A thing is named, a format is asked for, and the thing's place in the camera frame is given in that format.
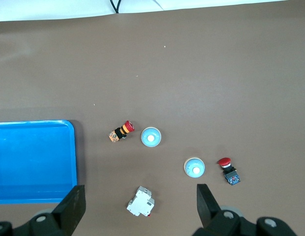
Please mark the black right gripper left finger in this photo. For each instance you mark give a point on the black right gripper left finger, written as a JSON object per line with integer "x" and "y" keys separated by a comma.
{"x": 68, "y": 209}

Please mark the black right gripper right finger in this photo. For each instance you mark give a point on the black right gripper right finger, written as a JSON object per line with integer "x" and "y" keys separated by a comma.
{"x": 208, "y": 209}

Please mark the light blue desk bell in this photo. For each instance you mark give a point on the light blue desk bell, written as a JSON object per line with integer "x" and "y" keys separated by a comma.
{"x": 194, "y": 168}
{"x": 151, "y": 137}

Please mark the red mushroom button blue base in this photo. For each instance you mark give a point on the red mushroom button blue base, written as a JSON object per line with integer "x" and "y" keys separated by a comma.
{"x": 230, "y": 175}

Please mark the blue plastic tray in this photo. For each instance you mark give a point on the blue plastic tray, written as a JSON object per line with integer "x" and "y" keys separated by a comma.
{"x": 32, "y": 159}

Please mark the white circuit breaker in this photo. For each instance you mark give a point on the white circuit breaker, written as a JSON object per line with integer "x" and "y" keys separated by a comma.
{"x": 140, "y": 202}

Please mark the orange yellow emergency stop button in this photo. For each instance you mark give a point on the orange yellow emergency stop button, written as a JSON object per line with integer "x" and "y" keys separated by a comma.
{"x": 120, "y": 132}

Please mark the brown table mat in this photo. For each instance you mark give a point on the brown table mat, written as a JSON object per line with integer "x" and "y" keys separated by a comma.
{"x": 191, "y": 73}

